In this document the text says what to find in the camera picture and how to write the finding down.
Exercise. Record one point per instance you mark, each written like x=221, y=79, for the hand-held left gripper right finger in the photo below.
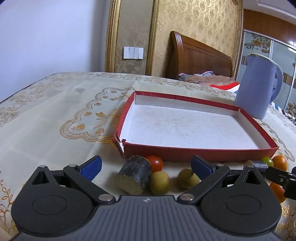
x=201, y=168

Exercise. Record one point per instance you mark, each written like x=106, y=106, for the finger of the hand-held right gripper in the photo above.
x=279, y=176

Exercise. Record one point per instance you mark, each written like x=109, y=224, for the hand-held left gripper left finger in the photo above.
x=92, y=168

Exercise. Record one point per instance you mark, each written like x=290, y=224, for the orange tangerine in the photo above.
x=276, y=191
x=280, y=162

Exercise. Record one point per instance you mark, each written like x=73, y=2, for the yellow-green jujube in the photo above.
x=159, y=183
x=185, y=177

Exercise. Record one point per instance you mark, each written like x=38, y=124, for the green tomato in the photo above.
x=268, y=160

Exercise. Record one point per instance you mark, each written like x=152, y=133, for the dark sugarcane piece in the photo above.
x=260, y=165
x=136, y=171

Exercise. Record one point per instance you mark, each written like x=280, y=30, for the red cherry tomato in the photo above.
x=156, y=163

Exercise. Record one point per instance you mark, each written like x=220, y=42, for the red cardboard box tray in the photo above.
x=185, y=125

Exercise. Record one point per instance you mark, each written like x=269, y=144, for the red white blue striped cloth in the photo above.
x=227, y=87

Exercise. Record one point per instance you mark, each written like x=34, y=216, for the brown bedding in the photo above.
x=208, y=79

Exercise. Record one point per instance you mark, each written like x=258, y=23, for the blue electric kettle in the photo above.
x=254, y=88

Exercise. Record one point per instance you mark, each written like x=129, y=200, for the wooden bed headboard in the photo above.
x=196, y=58

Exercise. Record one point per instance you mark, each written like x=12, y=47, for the wardrobe with patterned sliding doors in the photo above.
x=284, y=27

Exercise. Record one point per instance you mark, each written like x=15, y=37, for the white wall switch panel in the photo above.
x=133, y=52

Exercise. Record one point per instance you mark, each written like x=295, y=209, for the gold wall frame moulding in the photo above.
x=111, y=34

